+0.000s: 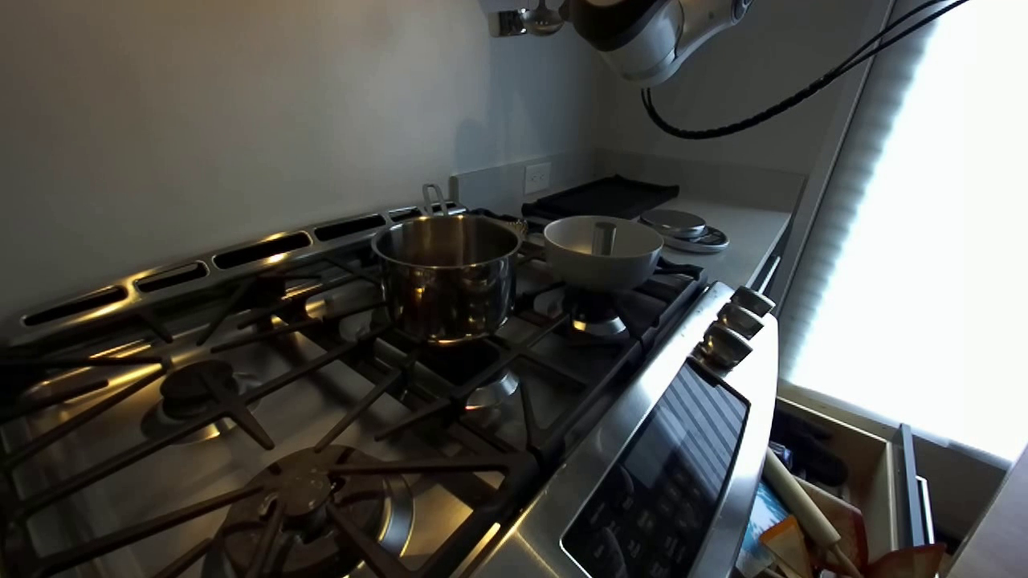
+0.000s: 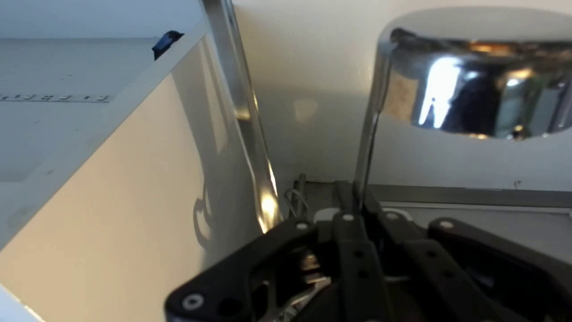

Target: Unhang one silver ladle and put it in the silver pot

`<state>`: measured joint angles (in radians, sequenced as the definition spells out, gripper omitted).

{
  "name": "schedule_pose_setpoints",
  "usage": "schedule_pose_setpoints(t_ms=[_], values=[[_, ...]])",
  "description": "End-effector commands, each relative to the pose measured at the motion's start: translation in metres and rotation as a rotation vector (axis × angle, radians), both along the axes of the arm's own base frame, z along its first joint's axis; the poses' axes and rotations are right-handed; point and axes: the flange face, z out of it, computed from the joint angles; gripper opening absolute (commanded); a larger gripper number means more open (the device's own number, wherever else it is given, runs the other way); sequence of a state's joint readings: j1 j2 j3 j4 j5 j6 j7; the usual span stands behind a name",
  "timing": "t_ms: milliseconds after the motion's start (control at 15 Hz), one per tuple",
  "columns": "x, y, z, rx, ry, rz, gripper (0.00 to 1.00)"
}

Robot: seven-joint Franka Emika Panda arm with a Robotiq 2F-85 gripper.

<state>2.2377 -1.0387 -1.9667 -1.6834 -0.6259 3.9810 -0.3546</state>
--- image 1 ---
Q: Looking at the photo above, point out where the silver pot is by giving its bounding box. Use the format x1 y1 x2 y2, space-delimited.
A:
369 179 525 345

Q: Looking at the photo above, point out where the white bowl with centre tube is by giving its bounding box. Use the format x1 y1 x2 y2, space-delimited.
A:
540 211 669 297

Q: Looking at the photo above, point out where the black tray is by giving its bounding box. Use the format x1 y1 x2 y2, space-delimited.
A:
519 173 683 225

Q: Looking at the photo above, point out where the silver stove knob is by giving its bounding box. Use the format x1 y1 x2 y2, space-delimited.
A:
732 282 781 319
717 302 764 344
694 319 753 379

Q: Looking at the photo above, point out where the stainless steel gas range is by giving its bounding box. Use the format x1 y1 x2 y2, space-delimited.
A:
0 196 785 578

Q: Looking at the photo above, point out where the wooden rolling pin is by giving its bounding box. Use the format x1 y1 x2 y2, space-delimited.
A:
760 447 863 578

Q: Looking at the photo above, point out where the white wall outlet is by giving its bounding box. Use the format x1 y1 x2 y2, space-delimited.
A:
519 158 557 196

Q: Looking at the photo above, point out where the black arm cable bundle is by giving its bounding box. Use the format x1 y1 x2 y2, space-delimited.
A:
639 0 972 140

